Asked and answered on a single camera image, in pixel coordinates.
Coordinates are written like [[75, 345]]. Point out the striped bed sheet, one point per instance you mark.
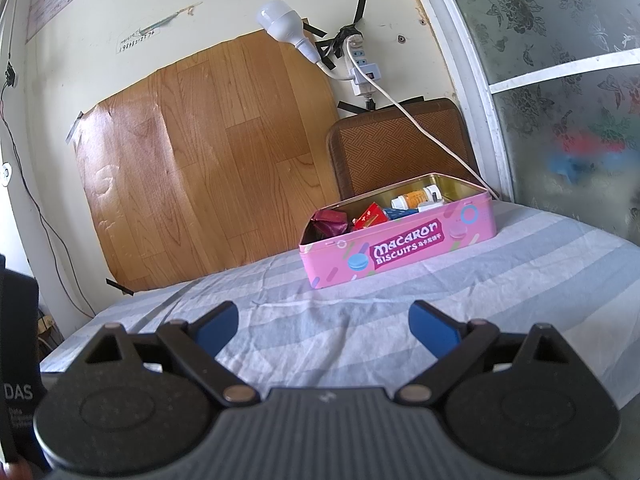
[[325, 320]]

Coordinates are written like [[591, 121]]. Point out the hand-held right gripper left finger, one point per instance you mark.
[[220, 329]]

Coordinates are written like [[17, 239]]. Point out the orange label medicine bottle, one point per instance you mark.
[[419, 197]]

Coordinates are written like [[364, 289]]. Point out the white power strip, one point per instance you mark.
[[362, 67]]

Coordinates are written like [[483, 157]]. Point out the frosted glass sliding door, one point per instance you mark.
[[575, 135]]

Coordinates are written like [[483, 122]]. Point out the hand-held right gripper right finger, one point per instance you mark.
[[432, 329]]

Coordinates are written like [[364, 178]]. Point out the dark red foil packet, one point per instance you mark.
[[330, 222]]

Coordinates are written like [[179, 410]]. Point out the black tape strip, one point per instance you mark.
[[120, 286], [354, 107]]

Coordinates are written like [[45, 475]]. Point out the red printed small box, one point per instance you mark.
[[370, 217]]

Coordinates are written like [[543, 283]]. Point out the black wall plug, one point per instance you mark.
[[10, 76]]

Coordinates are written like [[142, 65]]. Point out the large paper wall notice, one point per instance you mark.
[[50, 0]]

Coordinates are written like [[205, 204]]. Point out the white light bulb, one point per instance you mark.
[[275, 20]]

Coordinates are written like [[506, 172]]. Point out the brown woven board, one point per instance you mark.
[[390, 150]]

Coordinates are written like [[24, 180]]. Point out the black tape cross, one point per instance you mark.
[[345, 35]]

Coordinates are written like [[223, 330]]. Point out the round white wall socket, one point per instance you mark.
[[4, 174]]

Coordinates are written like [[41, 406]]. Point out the blue packet in tin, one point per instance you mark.
[[400, 214]]

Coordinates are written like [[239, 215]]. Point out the wood-pattern wall sheet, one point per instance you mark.
[[200, 160]]

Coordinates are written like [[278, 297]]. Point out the pink biscuit tin box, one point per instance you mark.
[[400, 255]]

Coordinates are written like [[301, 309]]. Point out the grey tape strip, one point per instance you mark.
[[75, 127]]

